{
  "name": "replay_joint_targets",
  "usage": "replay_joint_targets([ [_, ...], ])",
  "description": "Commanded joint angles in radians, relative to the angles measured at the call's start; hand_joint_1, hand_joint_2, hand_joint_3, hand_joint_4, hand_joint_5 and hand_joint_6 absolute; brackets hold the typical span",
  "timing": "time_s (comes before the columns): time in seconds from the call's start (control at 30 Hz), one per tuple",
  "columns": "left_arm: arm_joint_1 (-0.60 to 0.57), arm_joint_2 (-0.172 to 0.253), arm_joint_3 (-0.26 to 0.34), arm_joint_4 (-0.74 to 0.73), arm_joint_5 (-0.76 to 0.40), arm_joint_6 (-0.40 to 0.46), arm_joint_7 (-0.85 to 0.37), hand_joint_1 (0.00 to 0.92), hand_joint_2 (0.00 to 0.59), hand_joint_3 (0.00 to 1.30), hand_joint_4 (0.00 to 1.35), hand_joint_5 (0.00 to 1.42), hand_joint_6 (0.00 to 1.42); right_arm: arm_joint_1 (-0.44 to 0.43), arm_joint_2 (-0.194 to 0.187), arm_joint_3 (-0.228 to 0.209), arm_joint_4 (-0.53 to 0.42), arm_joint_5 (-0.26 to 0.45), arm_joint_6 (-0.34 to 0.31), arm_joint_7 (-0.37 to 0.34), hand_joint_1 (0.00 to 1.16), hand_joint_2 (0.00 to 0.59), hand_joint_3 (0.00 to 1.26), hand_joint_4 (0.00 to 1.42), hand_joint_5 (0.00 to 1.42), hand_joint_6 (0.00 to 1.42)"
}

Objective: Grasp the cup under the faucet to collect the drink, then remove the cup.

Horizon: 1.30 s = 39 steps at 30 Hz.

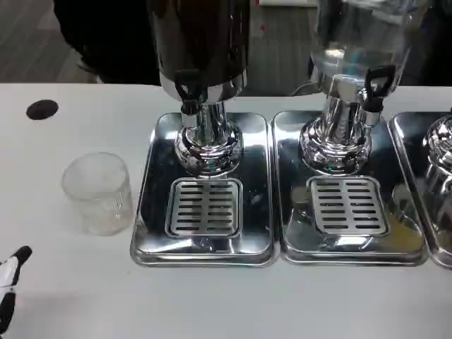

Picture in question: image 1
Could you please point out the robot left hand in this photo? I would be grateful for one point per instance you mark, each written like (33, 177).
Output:
(14, 263)

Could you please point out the clear ribbed glass cup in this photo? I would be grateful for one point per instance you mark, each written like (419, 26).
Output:
(99, 197)

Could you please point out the black tap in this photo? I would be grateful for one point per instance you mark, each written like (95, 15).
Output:
(187, 88)
(378, 88)

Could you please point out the black round counter grommet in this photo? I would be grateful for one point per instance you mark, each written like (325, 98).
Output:
(41, 110)

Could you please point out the steel slotted drip grid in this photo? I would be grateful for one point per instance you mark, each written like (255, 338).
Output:
(347, 206)
(205, 208)

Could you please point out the person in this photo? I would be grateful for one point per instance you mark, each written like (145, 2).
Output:
(113, 39)

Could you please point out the steel drip tray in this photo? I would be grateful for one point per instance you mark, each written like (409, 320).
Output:
(254, 197)
(406, 141)
(289, 233)

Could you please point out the dark drink dispenser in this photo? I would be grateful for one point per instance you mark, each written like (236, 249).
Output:
(205, 42)

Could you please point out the black tap on water dispenser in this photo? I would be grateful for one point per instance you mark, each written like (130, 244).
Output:
(378, 88)

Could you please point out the clear water dispenser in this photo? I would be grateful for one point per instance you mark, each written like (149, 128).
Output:
(353, 39)

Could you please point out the chrome dispenser pedestal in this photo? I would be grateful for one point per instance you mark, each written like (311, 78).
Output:
(439, 159)

